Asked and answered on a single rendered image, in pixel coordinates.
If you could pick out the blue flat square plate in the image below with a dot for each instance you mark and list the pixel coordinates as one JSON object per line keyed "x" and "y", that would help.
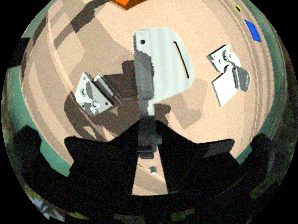
{"x": 253, "y": 31}

